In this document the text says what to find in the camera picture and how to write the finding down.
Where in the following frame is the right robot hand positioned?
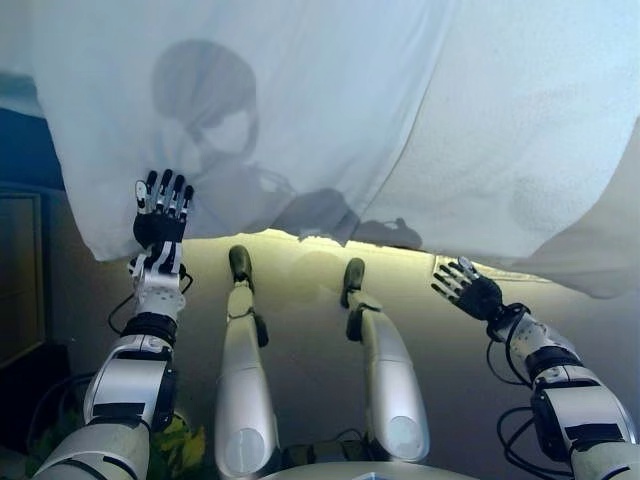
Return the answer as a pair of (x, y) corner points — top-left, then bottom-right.
(430, 255), (504, 321)

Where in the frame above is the right dark robot foot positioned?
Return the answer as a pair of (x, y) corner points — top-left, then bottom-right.
(341, 257), (367, 307)

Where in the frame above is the dark robot foot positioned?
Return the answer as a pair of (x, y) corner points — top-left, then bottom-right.
(228, 244), (257, 296)
(341, 257), (367, 307)

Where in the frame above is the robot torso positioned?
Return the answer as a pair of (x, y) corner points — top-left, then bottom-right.
(272, 462), (506, 480)

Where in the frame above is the left dark robot foot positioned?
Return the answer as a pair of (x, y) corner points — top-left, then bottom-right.
(228, 244), (257, 296)

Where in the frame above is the left silver robot leg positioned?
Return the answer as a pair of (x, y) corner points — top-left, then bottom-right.
(214, 282), (281, 479)

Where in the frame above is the green yellow leafy plant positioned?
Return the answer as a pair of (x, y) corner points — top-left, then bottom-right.
(27, 399), (209, 480)

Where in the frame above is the brown wooden cabinet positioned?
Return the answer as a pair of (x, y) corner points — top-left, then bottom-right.
(0, 182), (57, 369)

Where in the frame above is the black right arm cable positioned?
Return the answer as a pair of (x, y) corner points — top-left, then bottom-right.
(486, 308), (542, 480)

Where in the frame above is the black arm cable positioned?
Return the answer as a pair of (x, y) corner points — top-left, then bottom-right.
(27, 264), (195, 442)
(486, 308), (542, 480)

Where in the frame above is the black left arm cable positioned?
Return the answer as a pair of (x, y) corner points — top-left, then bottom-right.
(27, 264), (195, 442)

